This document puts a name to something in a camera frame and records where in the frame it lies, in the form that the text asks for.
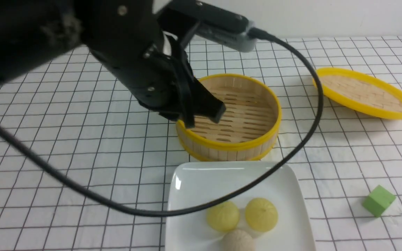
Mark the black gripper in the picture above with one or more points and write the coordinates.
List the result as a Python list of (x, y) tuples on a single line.
[(126, 38)]

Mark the yellow steamed bun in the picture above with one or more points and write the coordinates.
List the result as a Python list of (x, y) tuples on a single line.
[(223, 217), (261, 215)]

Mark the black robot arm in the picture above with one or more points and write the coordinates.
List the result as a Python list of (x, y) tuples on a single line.
[(34, 32)]

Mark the white square plate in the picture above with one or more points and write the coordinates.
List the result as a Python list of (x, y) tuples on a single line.
[(197, 183)]

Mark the white steamed bun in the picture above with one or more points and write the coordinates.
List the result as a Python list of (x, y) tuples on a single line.
[(238, 240)]

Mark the bamboo steamer basket yellow rim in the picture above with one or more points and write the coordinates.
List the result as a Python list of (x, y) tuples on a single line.
[(248, 129)]

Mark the yellow rimmed steamer lid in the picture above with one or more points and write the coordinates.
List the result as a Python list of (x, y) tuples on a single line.
[(361, 92)]

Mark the green foam cube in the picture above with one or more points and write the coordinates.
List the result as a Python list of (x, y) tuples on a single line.
[(378, 201)]

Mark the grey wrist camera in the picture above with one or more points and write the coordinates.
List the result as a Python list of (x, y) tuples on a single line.
[(188, 18)]

